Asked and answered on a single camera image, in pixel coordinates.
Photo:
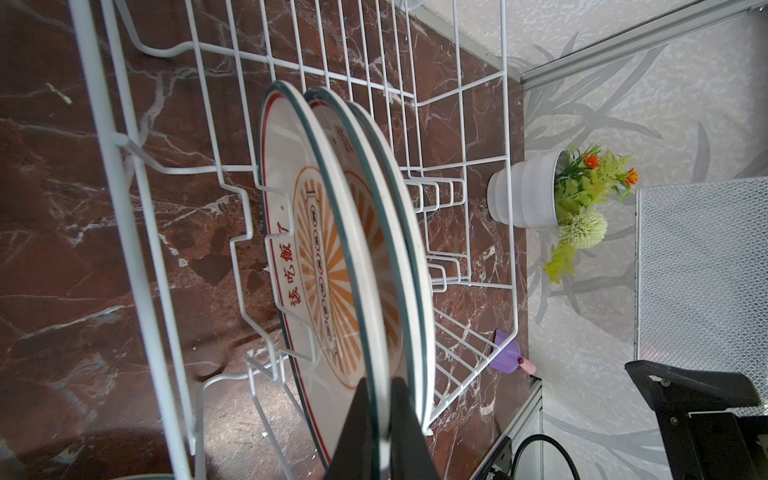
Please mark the white wire dish rack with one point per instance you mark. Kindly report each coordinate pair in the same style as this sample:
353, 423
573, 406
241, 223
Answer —
176, 90

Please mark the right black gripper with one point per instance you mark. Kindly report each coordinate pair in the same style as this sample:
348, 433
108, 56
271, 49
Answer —
709, 445

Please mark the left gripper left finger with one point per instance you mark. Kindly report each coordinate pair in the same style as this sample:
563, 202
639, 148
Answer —
353, 458

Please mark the white pot artificial flowers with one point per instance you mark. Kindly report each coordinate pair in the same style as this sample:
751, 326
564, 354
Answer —
561, 191

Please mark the purple scoop pink handle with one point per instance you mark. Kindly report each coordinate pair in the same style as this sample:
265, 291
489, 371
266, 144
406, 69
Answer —
510, 358

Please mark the white mesh wall basket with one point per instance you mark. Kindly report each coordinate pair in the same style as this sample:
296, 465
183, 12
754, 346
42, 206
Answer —
701, 278

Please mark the round white plate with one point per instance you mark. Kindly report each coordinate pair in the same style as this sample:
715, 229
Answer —
417, 258
325, 288
349, 129

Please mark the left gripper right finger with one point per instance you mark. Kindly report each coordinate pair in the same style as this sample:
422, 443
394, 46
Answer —
409, 457

